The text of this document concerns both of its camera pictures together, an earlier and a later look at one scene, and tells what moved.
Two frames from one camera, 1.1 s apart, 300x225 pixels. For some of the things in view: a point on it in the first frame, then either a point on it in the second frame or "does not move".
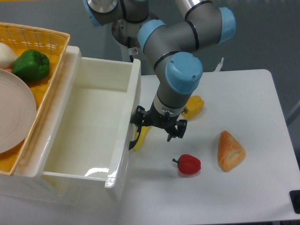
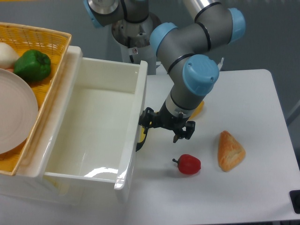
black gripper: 155,118 to 165,119
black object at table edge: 295,197 does not move
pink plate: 18,111 does not move
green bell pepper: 30,65 does not move
